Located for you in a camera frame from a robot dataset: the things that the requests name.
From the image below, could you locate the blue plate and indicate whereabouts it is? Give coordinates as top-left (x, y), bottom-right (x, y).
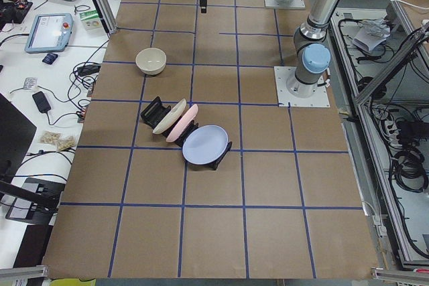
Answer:
top-left (182, 125), bottom-right (229, 165)

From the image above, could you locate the pink plate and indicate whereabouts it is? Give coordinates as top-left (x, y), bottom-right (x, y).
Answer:
top-left (166, 104), bottom-right (198, 143)

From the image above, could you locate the cream plate in rack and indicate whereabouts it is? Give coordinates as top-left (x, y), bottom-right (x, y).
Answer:
top-left (152, 98), bottom-right (186, 135)

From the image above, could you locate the black plate rack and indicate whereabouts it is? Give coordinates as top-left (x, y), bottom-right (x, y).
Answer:
top-left (140, 96), bottom-right (232, 170)

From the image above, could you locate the cream bowl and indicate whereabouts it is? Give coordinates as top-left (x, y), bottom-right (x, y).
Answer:
top-left (135, 48), bottom-right (166, 75)

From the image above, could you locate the green white box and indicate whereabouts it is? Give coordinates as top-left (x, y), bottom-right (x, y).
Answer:
top-left (79, 10), bottom-right (102, 31)

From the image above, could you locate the near teach pendant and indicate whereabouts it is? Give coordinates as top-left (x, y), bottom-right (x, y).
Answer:
top-left (25, 13), bottom-right (74, 54)

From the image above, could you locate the black power adapter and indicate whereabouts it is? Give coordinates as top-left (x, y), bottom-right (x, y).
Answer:
top-left (32, 91), bottom-right (52, 113)

